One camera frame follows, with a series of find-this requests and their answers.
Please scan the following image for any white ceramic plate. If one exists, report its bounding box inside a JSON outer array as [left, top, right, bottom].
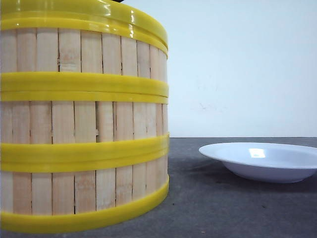
[[199, 142, 317, 183]]

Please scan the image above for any bamboo steamer basket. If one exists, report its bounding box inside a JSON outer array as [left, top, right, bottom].
[[0, 14, 168, 104], [0, 91, 170, 167], [1, 156, 169, 234]]

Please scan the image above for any woven bamboo steamer lid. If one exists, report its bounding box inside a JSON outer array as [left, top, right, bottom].
[[0, 0, 168, 52]]

